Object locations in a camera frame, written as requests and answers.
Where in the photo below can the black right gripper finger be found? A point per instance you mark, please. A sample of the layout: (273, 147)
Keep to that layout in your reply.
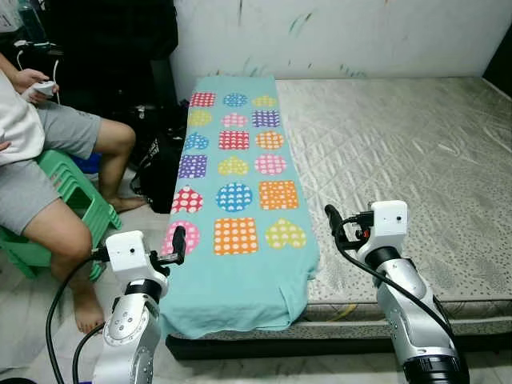
(334, 224)

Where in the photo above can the white hand controller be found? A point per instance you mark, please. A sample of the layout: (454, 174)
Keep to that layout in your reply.
(44, 90)

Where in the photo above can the person's left hand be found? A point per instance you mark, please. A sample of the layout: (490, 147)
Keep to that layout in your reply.
(28, 80)

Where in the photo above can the teal blanket with colourful shapes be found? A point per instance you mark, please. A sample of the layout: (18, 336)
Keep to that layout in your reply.
(240, 200)

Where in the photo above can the green plastic stool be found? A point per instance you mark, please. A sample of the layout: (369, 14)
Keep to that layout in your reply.
(76, 200)

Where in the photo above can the person in white shirt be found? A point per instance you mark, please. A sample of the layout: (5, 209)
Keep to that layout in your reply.
(48, 160)

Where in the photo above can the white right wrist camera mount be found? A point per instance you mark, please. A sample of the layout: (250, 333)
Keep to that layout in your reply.
(388, 224)

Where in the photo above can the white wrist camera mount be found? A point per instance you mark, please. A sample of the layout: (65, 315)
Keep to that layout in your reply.
(388, 224)
(128, 252)

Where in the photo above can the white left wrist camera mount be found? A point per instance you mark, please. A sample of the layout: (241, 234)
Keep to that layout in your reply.
(128, 252)

